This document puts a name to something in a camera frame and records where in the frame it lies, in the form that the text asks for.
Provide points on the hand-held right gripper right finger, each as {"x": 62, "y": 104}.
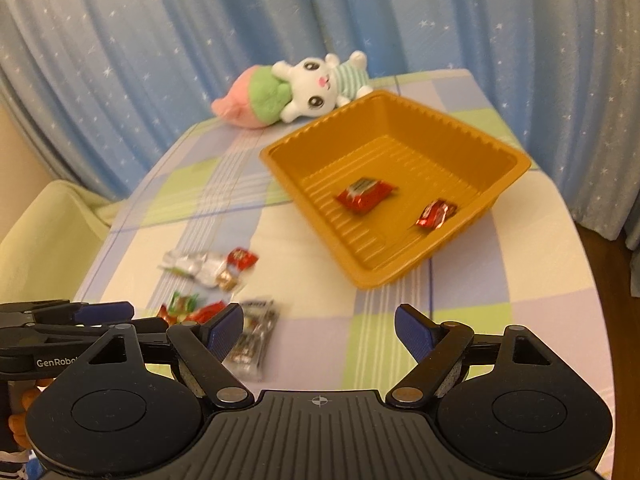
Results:
{"x": 415, "y": 332}

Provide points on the silver dark-print snack packet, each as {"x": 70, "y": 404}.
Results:
{"x": 256, "y": 340}

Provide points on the dark red wrapped candy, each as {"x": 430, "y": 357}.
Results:
{"x": 435, "y": 214}

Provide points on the person's left hand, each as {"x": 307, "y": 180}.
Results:
{"x": 31, "y": 395}

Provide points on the white brown candy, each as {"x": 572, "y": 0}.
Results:
{"x": 226, "y": 277}

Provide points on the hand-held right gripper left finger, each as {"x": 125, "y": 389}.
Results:
{"x": 227, "y": 331}

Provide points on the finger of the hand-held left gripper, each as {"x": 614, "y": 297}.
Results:
{"x": 62, "y": 332}
{"x": 105, "y": 312}

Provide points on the blue star curtain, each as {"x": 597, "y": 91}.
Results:
{"x": 150, "y": 35}

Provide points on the white bunny plush toy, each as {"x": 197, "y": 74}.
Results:
{"x": 315, "y": 85}

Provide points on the pink green plush toy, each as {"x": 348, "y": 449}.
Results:
{"x": 257, "y": 97}

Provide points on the orange plastic tray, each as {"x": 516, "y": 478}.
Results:
{"x": 400, "y": 160}

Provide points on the small red candy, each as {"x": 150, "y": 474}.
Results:
{"x": 242, "y": 258}

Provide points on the green red snack packet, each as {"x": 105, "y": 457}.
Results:
{"x": 182, "y": 305}

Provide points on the cream cushioned chair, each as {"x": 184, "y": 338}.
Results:
{"x": 50, "y": 230}

